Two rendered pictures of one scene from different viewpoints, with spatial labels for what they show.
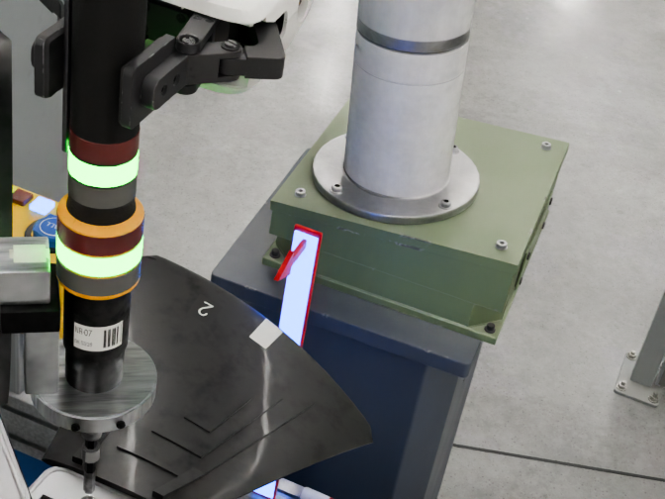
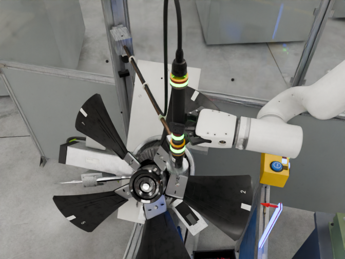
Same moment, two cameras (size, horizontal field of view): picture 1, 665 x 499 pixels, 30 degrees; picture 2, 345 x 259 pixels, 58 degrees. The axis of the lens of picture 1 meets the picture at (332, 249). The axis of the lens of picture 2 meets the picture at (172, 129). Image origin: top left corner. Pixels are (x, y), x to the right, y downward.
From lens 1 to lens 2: 0.73 m
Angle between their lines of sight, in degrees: 62
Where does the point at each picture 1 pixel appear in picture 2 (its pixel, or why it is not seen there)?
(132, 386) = (176, 170)
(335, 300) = (326, 245)
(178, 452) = (198, 196)
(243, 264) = (324, 218)
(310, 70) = not seen: outside the picture
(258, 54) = (191, 139)
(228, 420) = (212, 203)
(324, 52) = not seen: outside the picture
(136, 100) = (171, 127)
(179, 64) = (180, 129)
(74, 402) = (169, 163)
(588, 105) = not seen: outside the picture
